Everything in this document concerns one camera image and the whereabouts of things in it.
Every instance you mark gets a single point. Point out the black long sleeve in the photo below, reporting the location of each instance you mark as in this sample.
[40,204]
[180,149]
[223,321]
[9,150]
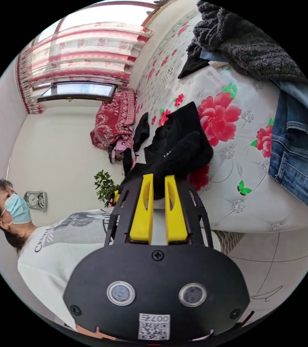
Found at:
[181,146]

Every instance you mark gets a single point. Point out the red striped floral curtain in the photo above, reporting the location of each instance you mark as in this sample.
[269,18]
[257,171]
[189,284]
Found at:
[88,51]

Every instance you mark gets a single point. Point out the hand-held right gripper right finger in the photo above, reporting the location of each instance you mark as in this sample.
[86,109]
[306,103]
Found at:
[176,222]

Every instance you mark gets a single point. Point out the person's body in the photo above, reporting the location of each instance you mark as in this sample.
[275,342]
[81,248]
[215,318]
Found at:
[51,257]

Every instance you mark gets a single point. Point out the window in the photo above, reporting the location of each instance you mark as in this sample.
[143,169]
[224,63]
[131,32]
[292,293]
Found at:
[80,90]

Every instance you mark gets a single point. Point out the bed with floral sheet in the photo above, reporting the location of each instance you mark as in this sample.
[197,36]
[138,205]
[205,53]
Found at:
[240,189]

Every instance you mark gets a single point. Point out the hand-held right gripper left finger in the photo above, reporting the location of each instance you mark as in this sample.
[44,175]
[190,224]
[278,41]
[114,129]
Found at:
[143,217]

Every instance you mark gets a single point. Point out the red patterned rolled blanket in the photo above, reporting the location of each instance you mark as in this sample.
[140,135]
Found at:
[113,122]

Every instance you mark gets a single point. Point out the green potted plant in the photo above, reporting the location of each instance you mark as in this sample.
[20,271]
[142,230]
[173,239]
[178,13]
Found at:
[105,185]

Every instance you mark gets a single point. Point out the person's right hand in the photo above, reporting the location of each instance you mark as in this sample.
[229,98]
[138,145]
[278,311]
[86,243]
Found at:
[88,331]

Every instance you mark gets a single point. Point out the silver clock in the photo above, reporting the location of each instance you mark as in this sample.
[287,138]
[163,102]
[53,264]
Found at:
[34,200]

